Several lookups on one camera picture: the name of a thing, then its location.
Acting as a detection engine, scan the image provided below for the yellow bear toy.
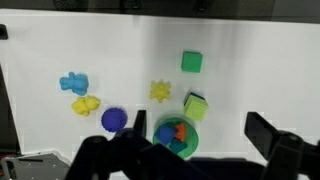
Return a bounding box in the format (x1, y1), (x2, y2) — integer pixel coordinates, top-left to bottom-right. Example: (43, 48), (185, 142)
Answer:
(71, 95), (100, 116)

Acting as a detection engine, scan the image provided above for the dark green cube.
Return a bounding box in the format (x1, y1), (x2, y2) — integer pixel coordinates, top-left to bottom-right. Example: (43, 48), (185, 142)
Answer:
(181, 51), (203, 73)

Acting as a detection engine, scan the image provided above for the light green cube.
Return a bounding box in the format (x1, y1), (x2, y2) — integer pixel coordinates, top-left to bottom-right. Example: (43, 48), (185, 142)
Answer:
(184, 95), (209, 121)

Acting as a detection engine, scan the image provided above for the yellow spiky toy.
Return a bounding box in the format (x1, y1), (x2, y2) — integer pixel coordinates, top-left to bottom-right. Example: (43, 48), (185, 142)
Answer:
(149, 80), (171, 104)

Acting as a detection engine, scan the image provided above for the green bowl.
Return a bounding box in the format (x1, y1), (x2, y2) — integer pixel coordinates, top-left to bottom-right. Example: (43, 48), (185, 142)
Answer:
(152, 117), (199, 159)

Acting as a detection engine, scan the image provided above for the orange toy piece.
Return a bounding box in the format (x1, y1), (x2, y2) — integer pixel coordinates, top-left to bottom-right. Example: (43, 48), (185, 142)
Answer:
(175, 123), (186, 141)

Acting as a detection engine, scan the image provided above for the purple ridged ball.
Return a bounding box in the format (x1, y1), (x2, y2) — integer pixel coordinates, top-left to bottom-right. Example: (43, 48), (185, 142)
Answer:
(101, 107), (128, 132)

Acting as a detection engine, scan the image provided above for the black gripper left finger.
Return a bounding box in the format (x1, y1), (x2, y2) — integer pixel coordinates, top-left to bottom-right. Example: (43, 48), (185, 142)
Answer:
(133, 110), (147, 137)

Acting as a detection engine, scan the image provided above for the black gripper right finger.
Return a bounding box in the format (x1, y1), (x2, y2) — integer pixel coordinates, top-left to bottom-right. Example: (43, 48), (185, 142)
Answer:
(244, 112), (288, 160)

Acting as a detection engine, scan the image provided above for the blue bear toy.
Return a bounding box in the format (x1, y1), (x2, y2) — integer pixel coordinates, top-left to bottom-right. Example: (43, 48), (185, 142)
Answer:
(59, 72), (89, 96)

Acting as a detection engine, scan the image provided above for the teal toy piece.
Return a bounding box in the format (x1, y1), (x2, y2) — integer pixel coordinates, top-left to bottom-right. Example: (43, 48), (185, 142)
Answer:
(169, 139), (187, 154)

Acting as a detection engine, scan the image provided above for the grey metal mounting plate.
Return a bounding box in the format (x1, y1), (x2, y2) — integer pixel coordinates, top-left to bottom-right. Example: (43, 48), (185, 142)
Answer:
(1, 151), (71, 180)

